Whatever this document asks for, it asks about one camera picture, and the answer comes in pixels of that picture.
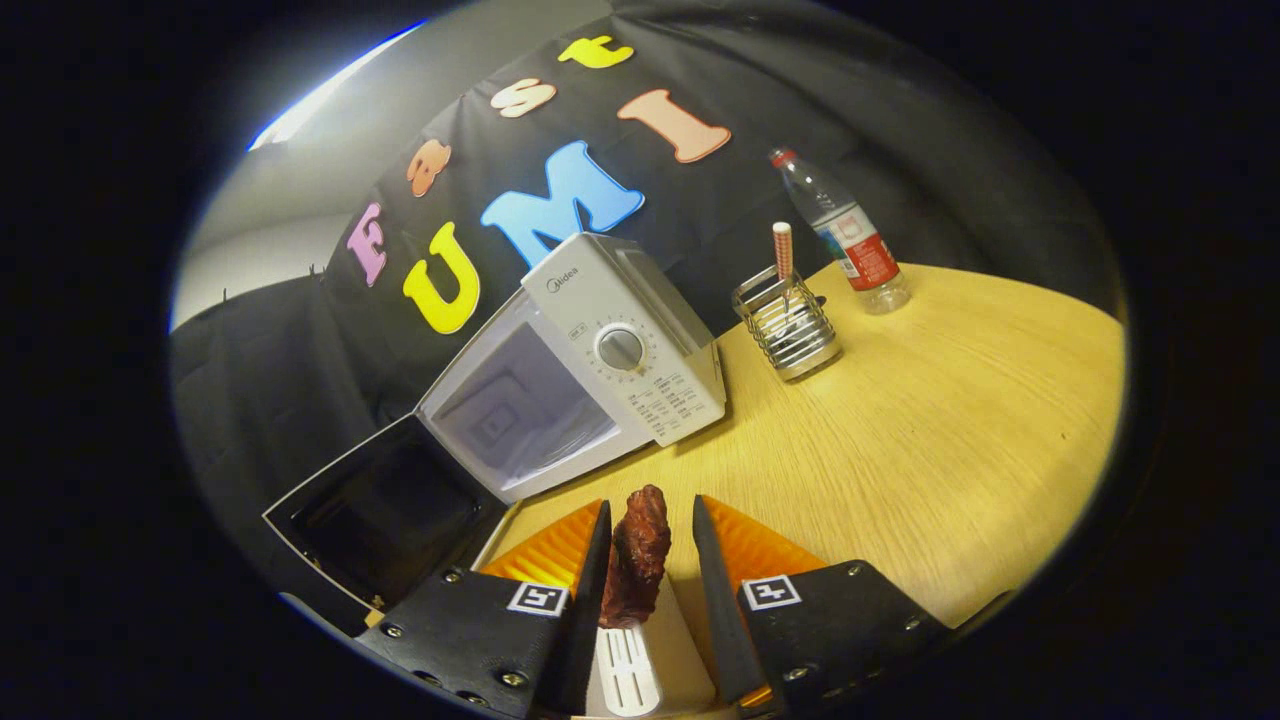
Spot metal wire basket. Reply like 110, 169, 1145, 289
731, 265, 843, 383

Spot brown meat piece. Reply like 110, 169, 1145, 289
598, 485, 673, 630

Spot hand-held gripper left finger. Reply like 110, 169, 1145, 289
355, 498, 613, 719

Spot clear water bottle red label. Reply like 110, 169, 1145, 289
768, 147, 912, 317

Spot small white slotted tray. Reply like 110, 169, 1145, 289
470, 500, 719, 719

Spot white toaster oven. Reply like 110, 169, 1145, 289
262, 232, 728, 613

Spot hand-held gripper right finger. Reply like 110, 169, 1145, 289
692, 494, 951, 713

